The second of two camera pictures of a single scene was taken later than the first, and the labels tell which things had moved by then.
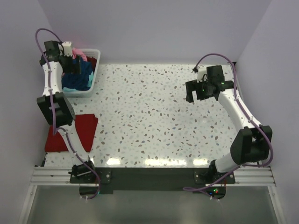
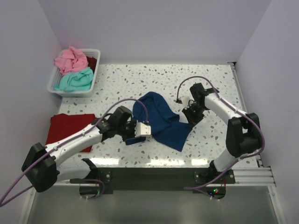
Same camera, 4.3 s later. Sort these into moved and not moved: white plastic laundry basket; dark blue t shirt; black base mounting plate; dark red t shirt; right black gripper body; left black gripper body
Moved: right black gripper body; dark blue t shirt; left black gripper body
Not moved: dark red t shirt; white plastic laundry basket; black base mounting plate
